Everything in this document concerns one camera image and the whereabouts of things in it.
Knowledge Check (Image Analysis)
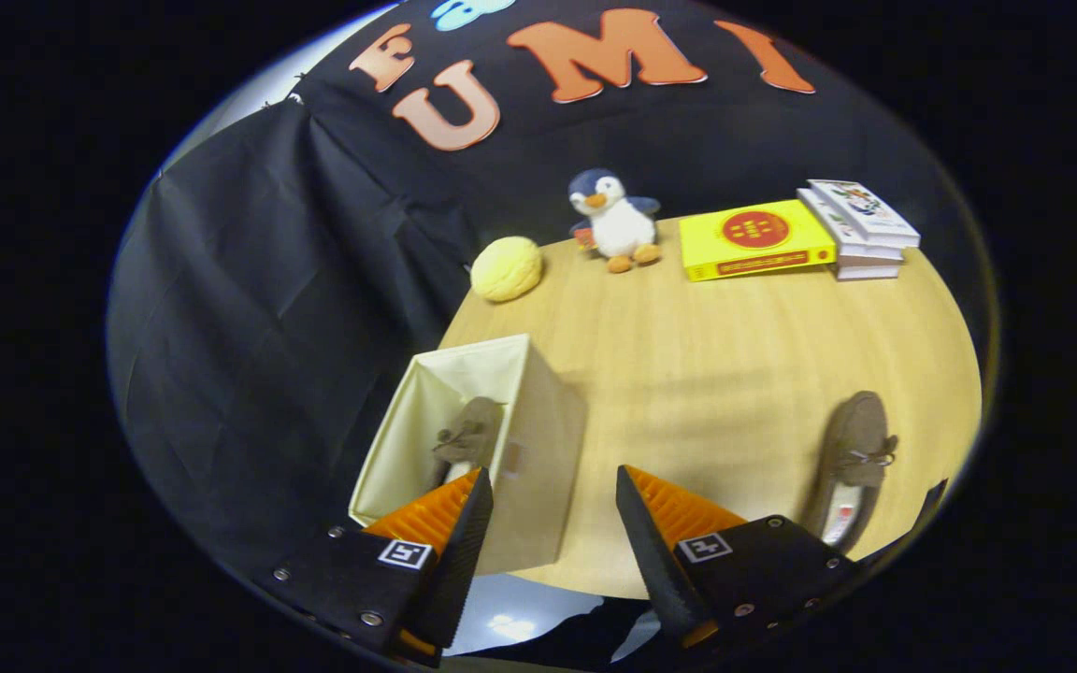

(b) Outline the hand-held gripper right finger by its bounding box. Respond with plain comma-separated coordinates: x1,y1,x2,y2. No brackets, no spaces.
614,464,859,652

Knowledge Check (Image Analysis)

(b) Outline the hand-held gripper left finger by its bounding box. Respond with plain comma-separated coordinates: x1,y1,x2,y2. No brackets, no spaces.
261,466,495,668

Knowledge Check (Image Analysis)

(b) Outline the brown suede shoe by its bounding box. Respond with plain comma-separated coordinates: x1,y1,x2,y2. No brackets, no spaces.
432,396,508,487
800,391,899,554

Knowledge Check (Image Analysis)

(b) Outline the cream fabric storage box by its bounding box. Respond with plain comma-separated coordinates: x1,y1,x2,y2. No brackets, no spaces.
348,334,588,576

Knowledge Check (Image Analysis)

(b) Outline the person's dark clothing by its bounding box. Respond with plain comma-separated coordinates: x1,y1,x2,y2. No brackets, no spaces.
478,598,661,670

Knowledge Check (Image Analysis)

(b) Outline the yellow round plush bun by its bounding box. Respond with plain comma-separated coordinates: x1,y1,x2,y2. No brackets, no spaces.
470,236,544,303

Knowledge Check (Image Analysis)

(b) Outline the penguin plush toy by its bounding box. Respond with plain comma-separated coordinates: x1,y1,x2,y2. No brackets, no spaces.
567,168,663,274

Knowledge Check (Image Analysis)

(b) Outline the yellow book red circle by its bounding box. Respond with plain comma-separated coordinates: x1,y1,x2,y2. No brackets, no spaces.
678,199,838,282

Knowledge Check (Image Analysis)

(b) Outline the black backdrop cloth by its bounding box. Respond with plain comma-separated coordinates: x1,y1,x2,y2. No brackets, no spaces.
108,0,998,580

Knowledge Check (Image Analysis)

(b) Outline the illustrated white book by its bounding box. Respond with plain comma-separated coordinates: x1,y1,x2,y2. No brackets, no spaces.
796,188,905,264
807,179,922,250

